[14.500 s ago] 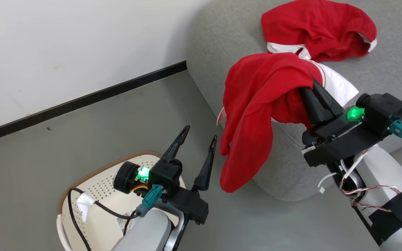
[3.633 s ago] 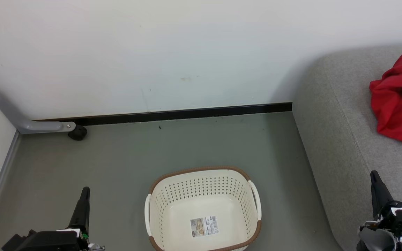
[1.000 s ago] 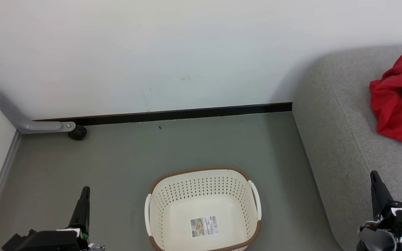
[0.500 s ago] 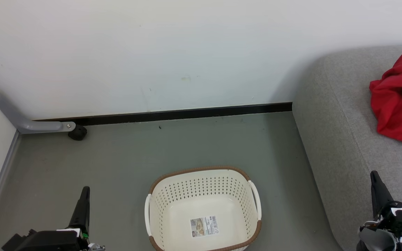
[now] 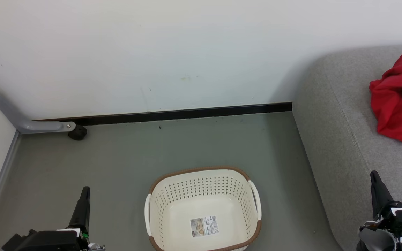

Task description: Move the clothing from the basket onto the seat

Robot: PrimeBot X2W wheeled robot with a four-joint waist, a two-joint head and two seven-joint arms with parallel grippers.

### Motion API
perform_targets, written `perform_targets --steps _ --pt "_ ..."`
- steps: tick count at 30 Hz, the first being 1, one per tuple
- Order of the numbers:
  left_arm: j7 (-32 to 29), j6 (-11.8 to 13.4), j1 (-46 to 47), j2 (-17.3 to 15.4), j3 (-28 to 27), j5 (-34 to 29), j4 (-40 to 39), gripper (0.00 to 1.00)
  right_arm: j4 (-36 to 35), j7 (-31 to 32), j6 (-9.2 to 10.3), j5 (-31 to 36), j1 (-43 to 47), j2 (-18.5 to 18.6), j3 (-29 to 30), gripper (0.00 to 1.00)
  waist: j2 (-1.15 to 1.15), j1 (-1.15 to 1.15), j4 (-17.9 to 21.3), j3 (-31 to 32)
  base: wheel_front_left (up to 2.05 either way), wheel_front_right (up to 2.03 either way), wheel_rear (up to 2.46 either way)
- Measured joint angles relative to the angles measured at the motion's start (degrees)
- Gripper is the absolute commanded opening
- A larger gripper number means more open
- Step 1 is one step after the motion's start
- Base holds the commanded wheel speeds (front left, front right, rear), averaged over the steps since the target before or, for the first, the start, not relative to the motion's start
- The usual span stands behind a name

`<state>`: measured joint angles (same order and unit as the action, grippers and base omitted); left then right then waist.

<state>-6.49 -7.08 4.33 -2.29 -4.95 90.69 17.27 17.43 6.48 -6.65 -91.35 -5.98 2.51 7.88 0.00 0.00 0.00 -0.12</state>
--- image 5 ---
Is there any cream perforated laundry basket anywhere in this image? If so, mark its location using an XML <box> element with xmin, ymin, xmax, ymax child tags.
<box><xmin>144</xmin><ymin>166</ymin><xmax>262</xmax><ymax>251</ymax></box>

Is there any black wall baseboard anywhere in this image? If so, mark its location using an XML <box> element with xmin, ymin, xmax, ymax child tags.
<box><xmin>33</xmin><ymin>102</ymin><xmax>293</xmax><ymax>126</ymax></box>

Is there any black caster wheel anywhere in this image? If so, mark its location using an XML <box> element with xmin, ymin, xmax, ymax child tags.
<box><xmin>68</xmin><ymin>125</ymin><xmax>88</xmax><ymax>141</ymax></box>

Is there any red garment with white stripes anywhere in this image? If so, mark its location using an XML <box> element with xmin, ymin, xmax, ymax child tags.
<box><xmin>369</xmin><ymin>48</ymin><xmax>402</xmax><ymax>147</ymax></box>

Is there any grey fabric sofa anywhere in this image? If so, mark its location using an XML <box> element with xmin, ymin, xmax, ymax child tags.
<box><xmin>292</xmin><ymin>44</ymin><xmax>402</xmax><ymax>251</ymax></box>

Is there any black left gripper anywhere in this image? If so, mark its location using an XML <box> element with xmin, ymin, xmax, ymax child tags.
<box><xmin>1</xmin><ymin>186</ymin><xmax>105</xmax><ymax>251</ymax></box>

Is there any paper barcode label sticker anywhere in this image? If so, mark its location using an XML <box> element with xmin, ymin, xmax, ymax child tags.
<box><xmin>190</xmin><ymin>215</ymin><xmax>219</xmax><ymax>238</ymax></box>

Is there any grey metal partition leg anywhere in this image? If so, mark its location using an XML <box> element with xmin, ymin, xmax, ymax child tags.
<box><xmin>0</xmin><ymin>92</ymin><xmax>76</xmax><ymax>135</ymax></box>

